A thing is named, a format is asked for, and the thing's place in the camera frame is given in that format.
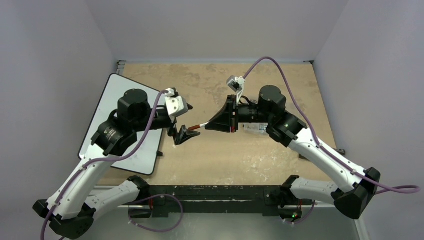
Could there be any red marker cap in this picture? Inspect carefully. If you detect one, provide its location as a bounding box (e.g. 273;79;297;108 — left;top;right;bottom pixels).
188;125;201;131

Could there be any white marker pen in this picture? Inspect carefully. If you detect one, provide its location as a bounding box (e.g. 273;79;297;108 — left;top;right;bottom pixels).
197;121;209;129

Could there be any white whiteboard black frame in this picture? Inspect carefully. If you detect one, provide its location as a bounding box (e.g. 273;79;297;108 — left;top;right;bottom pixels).
78;73;171;175

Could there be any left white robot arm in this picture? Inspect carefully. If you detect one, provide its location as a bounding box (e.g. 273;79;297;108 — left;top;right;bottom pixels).
33;88;195;240

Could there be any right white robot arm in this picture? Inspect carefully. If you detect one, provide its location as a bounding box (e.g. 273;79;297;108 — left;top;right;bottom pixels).
204;85;381;220

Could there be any clear plastic screw organizer box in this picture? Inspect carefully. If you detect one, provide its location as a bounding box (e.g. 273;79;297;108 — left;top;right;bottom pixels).
242;96;271;136

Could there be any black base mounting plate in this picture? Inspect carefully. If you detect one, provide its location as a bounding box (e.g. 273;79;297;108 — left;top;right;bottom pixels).
128;185;313;219

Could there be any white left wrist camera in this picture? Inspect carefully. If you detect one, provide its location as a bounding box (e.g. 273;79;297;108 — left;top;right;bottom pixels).
164;88;193;118

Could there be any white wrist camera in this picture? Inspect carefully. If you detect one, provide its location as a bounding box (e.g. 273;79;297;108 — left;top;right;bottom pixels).
226;75;246;104
164;88;193;118

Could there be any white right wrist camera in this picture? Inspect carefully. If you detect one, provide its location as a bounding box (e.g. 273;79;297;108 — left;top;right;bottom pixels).
226;75;246;104

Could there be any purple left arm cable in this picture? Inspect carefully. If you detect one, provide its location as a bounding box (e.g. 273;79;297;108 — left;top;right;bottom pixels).
39;89;184;240

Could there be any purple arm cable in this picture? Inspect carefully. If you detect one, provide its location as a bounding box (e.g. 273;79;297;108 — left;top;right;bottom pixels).
39;89;184;240
243;56;421;226

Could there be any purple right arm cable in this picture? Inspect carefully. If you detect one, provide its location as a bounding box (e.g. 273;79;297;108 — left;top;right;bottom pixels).
243;56;421;226

